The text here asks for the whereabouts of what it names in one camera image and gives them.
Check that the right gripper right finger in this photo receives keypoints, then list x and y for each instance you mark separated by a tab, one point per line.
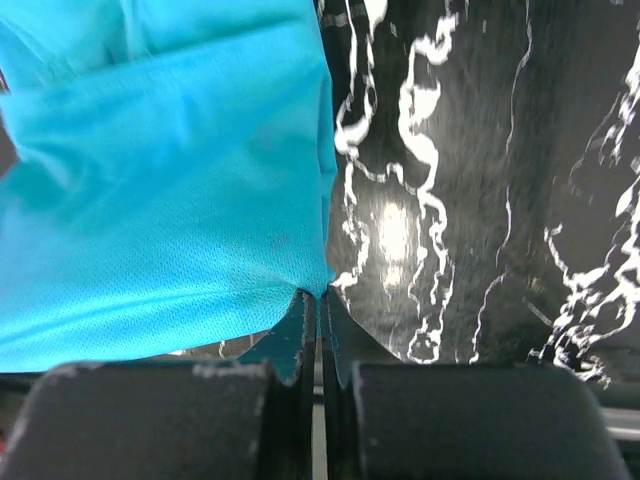
386	419

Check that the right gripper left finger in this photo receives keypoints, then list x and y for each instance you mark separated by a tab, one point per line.
174	417

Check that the teal t shirt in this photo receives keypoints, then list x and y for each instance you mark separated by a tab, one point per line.
175	164

